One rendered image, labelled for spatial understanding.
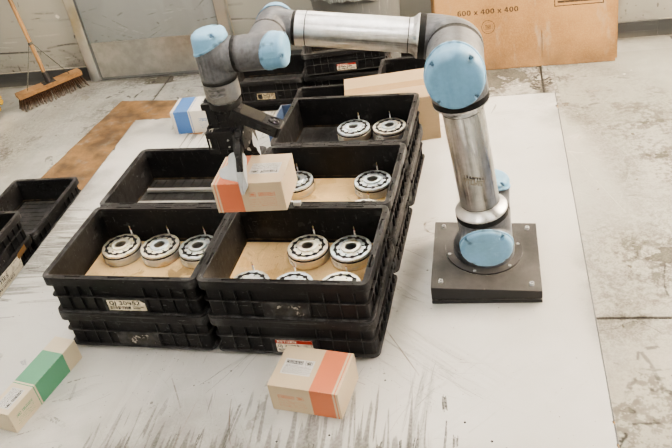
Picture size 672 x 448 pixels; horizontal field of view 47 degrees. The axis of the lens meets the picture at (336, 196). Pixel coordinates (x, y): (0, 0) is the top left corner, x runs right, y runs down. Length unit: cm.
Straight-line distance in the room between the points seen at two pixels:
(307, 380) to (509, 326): 49
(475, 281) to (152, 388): 80
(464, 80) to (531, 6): 316
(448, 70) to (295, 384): 72
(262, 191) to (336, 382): 44
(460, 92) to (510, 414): 66
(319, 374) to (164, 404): 38
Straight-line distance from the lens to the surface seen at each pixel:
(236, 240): 195
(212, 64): 159
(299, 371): 170
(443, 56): 149
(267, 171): 171
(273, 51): 155
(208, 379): 186
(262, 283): 170
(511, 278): 191
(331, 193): 213
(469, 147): 160
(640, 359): 279
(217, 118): 168
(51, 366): 198
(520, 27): 466
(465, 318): 187
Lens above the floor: 197
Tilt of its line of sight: 33 degrees down
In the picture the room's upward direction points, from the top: 10 degrees counter-clockwise
